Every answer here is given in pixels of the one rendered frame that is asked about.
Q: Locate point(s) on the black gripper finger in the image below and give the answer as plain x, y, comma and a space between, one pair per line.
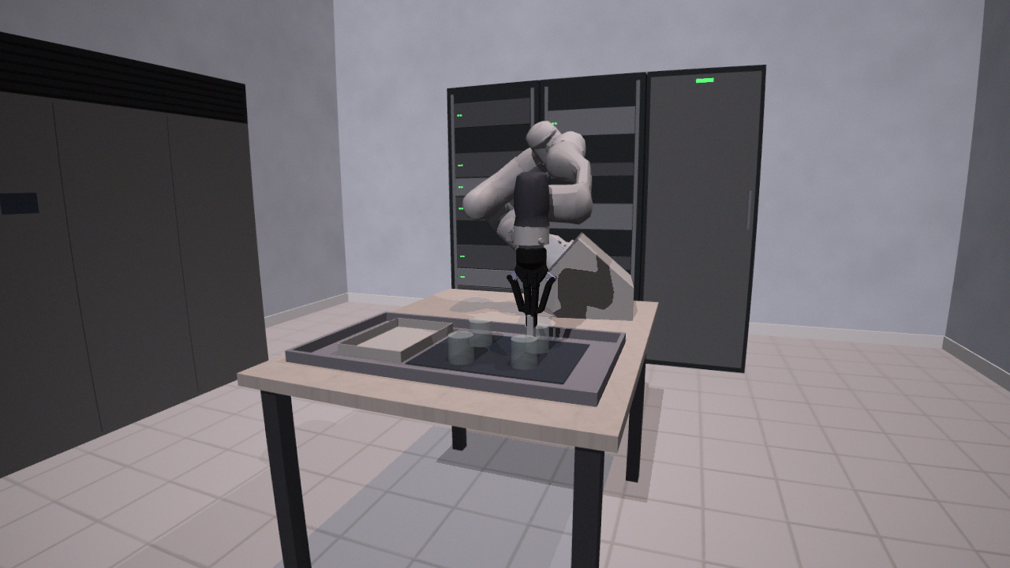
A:
550, 279
522, 307

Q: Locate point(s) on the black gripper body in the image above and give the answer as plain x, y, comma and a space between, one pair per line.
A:
530, 260

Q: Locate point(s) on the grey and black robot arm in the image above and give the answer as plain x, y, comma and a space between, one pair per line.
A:
526, 225

